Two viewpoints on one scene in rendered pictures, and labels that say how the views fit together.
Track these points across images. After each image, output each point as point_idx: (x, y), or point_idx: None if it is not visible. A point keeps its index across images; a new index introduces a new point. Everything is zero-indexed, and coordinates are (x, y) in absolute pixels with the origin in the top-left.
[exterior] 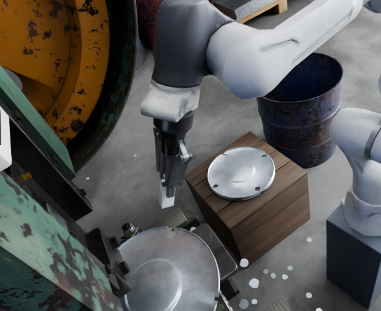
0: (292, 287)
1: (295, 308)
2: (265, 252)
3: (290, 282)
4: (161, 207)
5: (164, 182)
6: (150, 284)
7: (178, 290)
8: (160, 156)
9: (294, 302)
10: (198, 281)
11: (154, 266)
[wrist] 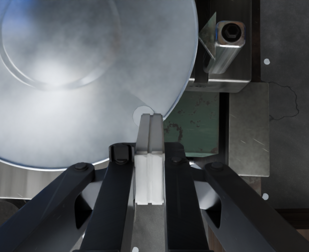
0: (154, 241)
1: (133, 226)
2: (208, 245)
3: (159, 244)
4: (144, 114)
5: (131, 160)
6: (63, 27)
7: (15, 70)
8: (235, 220)
9: (139, 231)
10: (8, 112)
11: (94, 50)
